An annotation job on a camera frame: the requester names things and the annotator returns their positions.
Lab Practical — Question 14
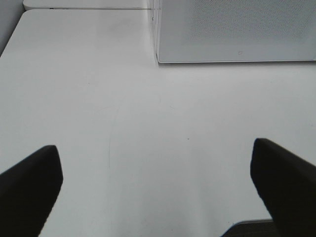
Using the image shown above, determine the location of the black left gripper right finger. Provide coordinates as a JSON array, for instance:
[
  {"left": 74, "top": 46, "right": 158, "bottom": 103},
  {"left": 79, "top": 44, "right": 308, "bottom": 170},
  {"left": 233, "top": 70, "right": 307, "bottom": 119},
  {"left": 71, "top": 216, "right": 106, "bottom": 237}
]
[{"left": 250, "top": 138, "right": 316, "bottom": 237}]

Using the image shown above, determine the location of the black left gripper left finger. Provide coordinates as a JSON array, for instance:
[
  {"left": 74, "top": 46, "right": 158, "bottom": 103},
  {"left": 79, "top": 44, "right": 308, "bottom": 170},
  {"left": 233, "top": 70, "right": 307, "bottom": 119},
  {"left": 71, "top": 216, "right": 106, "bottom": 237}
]
[{"left": 0, "top": 145, "right": 63, "bottom": 237}]

